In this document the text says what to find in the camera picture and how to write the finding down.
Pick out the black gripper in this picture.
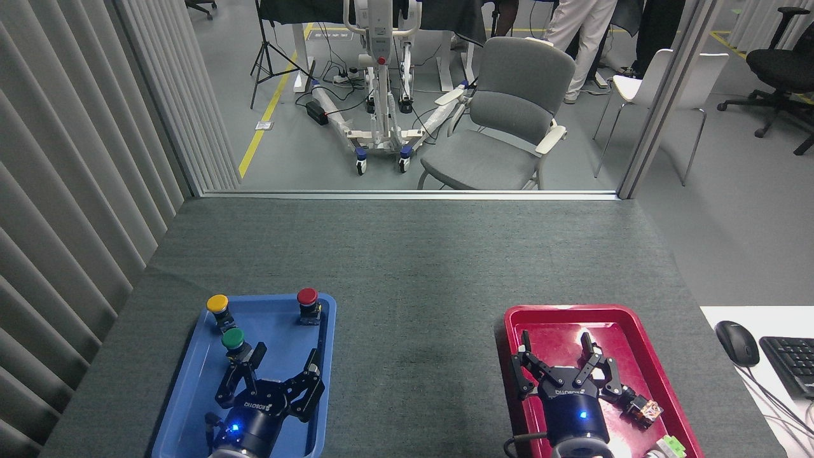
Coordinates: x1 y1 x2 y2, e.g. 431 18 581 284
512 331 624 446
215 343 326 456

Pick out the green push button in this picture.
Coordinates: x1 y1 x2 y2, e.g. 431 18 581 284
221 328 255 364

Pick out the red push button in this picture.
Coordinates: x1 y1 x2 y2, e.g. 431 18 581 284
296 287 322 326

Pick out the yellow push button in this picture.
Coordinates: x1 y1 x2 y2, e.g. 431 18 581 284
205 293 237 334

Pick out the blue plastic tray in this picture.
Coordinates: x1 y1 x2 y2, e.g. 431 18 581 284
151 293 338 458

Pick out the red plastic tray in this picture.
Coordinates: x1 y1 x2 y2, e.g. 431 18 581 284
495 304 705 458

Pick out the black computer mouse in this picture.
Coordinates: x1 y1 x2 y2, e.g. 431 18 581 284
714 320 761 368

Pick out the black keyboard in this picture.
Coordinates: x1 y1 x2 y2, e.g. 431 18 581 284
759 336 814 400

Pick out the grey armchair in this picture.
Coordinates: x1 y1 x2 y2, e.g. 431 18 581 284
417 36 577 190

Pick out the white chair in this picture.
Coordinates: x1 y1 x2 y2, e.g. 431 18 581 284
593 48 730 187

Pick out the white stand on wheels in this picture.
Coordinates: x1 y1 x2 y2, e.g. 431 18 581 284
310 0 471 176

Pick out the black tripod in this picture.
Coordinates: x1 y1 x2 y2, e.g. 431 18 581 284
250 0 315 110

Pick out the person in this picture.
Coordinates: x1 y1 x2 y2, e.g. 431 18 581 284
547 0 621 104
634 0 686 80

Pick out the black orange switch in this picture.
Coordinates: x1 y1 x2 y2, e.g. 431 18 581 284
603 384 664 429

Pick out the green white switch block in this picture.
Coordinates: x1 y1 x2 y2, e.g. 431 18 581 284
642 434 687 458

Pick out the black mouse cable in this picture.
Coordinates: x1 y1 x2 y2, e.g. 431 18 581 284
736 364 814 441

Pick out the silver table edge rail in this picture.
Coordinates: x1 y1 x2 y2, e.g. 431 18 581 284
191 190 621 202

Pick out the silver post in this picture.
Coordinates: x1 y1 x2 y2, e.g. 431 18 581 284
617 0 726 200

